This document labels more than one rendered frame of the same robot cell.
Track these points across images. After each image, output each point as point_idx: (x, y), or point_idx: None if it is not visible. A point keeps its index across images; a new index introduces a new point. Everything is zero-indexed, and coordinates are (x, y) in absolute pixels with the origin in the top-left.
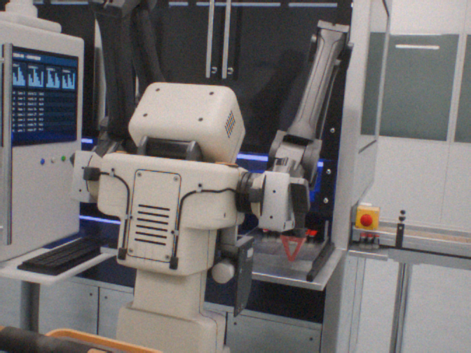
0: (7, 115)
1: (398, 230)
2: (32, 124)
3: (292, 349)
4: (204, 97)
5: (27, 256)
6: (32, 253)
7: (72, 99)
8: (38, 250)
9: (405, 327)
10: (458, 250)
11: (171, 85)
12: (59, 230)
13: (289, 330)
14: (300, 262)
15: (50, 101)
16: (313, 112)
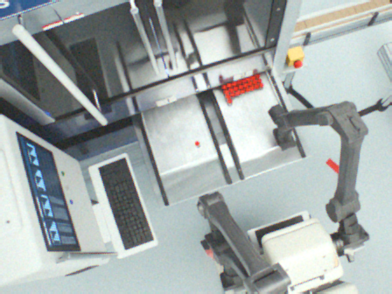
0: (89, 257)
1: (306, 39)
2: (64, 213)
3: None
4: (320, 260)
5: (102, 227)
6: (99, 220)
7: (38, 151)
8: (94, 212)
9: None
10: (341, 31)
11: (293, 263)
12: (84, 186)
13: None
14: None
15: (49, 186)
16: (353, 188)
